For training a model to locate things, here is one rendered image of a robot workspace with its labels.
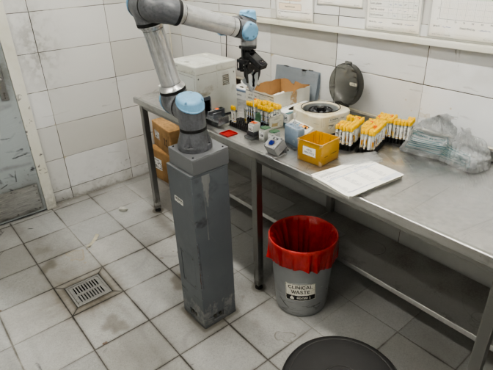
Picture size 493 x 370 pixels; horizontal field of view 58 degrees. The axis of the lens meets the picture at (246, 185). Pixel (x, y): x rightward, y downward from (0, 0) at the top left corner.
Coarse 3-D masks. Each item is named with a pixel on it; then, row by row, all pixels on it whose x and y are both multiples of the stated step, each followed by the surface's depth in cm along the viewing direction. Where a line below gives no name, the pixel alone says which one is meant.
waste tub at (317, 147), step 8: (304, 136) 195; (312, 136) 199; (320, 136) 199; (328, 136) 196; (336, 136) 193; (304, 144) 190; (312, 144) 187; (320, 144) 201; (328, 144) 187; (336, 144) 192; (304, 152) 192; (312, 152) 189; (320, 152) 186; (328, 152) 189; (336, 152) 194; (304, 160) 194; (312, 160) 191; (320, 160) 187; (328, 160) 191
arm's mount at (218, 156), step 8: (176, 144) 196; (216, 144) 194; (176, 152) 190; (208, 152) 188; (216, 152) 189; (224, 152) 191; (176, 160) 192; (184, 160) 186; (192, 160) 182; (200, 160) 184; (208, 160) 187; (216, 160) 190; (224, 160) 193; (184, 168) 189; (192, 168) 183; (200, 168) 186; (208, 168) 189
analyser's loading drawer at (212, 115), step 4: (208, 112) 237; (212, 112) 239; (216, 112) 235; (220, 112) 237; (208, 116) 238; (212, 116) 239; (216, 116) 236; (220, 116) 237; (224, 116) 233; (212, 120) 236; (216, 120) 233; (220, 120) 231; (224, 120) 233; (228, 120) 235; (220, 124) 232
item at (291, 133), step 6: (288, 126) 206; (294, 126) 205; (300, 126) 205; (288, 132) 207; (294, 132) 203; (300, 132) 202; (288, 138) 209; (294, 138) 205; (288, 144) 210; (294, 144) 206
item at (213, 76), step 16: (176, 64) 243; (192, 64) 236; (208, 64) 236; (224, 64) 242; (192, 80) 235; (208, 80) 238; (224, 80) 245; (208, 96) 242; (224, 96) 249; (224, 112) 253
